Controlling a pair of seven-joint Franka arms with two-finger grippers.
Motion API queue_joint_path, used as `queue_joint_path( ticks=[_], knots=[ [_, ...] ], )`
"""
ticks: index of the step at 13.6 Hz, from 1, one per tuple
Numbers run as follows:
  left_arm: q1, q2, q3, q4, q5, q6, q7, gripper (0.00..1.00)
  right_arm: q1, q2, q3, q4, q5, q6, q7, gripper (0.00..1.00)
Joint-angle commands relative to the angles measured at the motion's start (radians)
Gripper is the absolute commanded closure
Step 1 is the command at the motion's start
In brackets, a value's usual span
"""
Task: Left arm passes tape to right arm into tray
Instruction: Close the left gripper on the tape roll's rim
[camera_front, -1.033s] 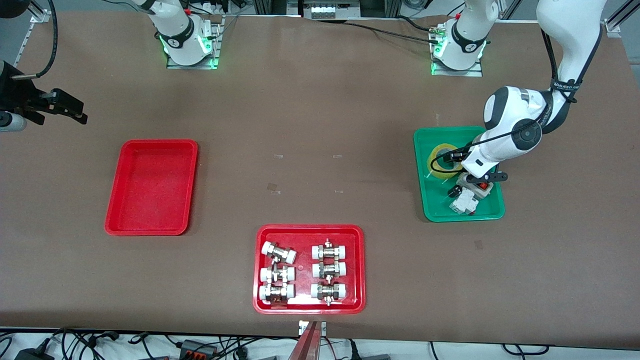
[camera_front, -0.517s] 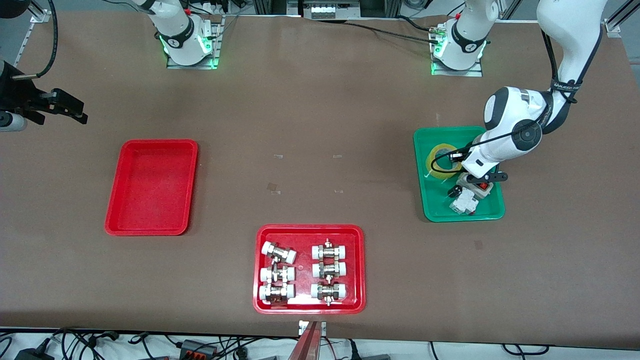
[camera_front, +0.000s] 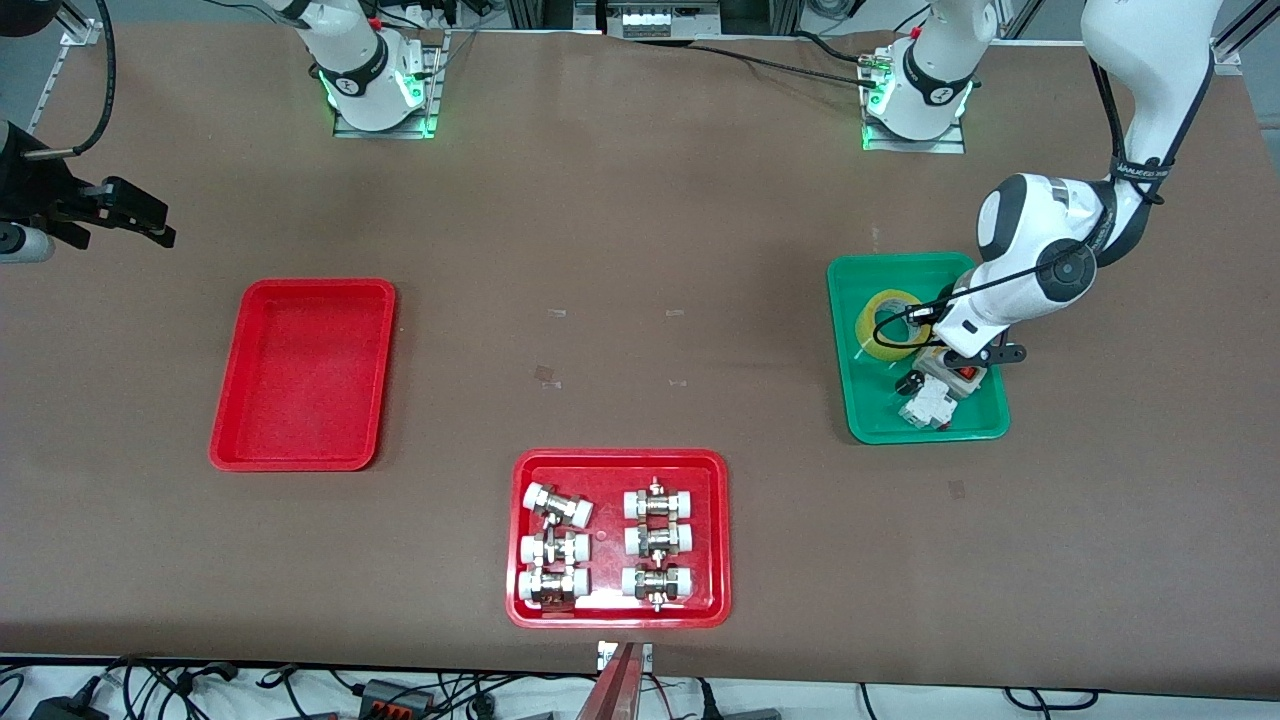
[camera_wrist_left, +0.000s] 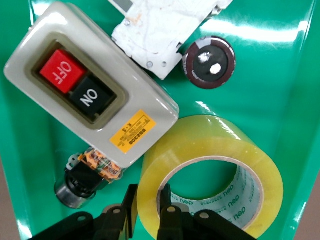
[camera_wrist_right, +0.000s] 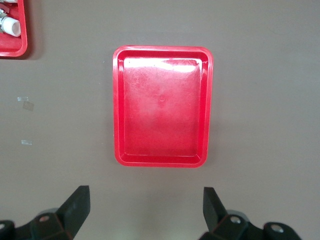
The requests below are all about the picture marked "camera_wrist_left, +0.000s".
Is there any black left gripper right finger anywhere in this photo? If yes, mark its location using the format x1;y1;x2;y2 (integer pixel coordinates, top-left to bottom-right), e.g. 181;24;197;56
156;183;259;240

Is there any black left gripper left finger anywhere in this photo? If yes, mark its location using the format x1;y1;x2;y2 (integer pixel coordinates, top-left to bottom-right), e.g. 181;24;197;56
27;184;140;240

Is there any yellow packing tape roll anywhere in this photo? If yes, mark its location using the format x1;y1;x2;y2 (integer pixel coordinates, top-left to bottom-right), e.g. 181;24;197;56
136;114;285;240

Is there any green plastic tray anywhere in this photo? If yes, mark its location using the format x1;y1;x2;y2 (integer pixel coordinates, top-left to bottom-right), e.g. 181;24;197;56
0;0;320;240

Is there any white circuit breaker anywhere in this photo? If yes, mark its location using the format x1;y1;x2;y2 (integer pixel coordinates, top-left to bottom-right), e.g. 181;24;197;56
107;0;235;81

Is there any black push button switch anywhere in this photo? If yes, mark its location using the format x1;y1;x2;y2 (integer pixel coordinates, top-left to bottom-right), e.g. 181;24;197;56
54;147;123;210

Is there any grey on-off switch box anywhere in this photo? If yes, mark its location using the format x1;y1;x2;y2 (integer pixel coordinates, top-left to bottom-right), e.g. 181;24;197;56
2;1;180;169

